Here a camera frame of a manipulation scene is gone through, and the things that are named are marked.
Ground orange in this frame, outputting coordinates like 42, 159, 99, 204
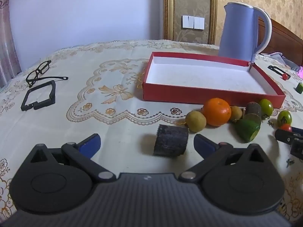
202, 98, 232, 127

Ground grey cloth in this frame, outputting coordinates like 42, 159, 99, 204
260, 52, 299, 70

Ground large green cucumber chunk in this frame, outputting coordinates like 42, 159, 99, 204
234, 113, 261, 143

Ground wooden headboard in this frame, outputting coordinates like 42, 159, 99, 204
258, 18, 303, 66

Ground green tomato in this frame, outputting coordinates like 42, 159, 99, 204
277, 110, 292, 126
259, 99, 274, 117

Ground black eyeglasses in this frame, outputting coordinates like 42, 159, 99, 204
26, 60, 69, 87

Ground white wall switch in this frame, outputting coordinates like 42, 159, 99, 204
182, 15, 205, 30

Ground black rectangular plastic frame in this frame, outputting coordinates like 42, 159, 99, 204
268, 65, 291, 77
21, 80, 56, 112

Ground brown kiwi fruit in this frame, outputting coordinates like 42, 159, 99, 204
185, 111, 207, 133
229, 106, 243, 121

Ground pink patterned curtain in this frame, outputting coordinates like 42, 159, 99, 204
0, 0, 22, 88

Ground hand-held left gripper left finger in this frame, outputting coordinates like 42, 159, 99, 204
24, 134, 117, 183

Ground gold wall frame moulding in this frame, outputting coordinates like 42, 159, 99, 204
163, 0, 218, 45

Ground blue electric kettle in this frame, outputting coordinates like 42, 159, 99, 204
218, 2, 272, 64

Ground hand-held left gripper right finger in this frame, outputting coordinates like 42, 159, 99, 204
179, 134, 270, 183

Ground red shallow cardboard box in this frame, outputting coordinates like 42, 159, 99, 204
142, 51, 286, 109

